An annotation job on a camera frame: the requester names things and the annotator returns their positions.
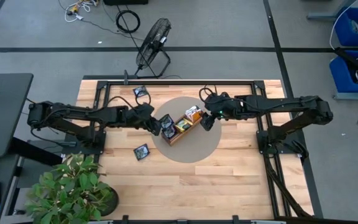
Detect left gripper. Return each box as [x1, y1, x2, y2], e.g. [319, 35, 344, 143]
[132, 103, 163, 137]

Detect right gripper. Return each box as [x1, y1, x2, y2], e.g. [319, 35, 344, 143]
[200, 92, 229, 131]

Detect wooden tea organizer box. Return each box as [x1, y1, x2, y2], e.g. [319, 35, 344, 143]
[161, 107, 207, 146]

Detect round beige mat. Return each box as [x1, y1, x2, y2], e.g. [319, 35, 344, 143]
[151, 96, 222, 164]

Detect black floor fan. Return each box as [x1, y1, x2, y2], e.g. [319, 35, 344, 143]
[134, 17, 172, 79]

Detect black plant pot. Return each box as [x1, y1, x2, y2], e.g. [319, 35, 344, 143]
[99, 186, 120, 218]

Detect green potted plant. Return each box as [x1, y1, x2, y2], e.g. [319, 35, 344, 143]
[25, 152, 111, 224]

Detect black equipment case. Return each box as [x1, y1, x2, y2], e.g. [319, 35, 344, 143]
[103, 0, 149, 6]

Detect blue storage bin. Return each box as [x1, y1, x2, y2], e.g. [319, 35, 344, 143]
[329, 49, 358, 94]
[334, 6, 358, 47]

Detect grey desk leg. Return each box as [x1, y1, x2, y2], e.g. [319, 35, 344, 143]
[306, 0, 358, 20]

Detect black stand bar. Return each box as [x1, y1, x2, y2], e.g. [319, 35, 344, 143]
[334, 46, 358, 82]

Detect black desk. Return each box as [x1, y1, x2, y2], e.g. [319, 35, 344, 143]
[0, 73, 34, 224]

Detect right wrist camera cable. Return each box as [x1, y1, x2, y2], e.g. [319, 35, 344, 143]
[198, 84, 219, 103]

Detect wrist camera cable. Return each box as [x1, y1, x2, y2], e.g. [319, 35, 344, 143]
[106, 91, 152, 109]
[198, 84, 219, 103]

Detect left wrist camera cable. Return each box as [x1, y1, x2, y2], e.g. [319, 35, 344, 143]
[106, 91, 152, 109]

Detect black aluminium table frame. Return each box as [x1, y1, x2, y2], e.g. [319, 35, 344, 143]
[93, 79, 313, 224]

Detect coiled black cable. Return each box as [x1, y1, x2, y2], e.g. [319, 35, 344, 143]
[115, 9, 142, 34]

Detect white yellow cable bundle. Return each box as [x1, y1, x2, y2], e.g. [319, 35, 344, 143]
[63, 0, 99, 23]

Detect white floor cable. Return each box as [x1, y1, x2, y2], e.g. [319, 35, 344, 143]
[329, 0, 358, 50]

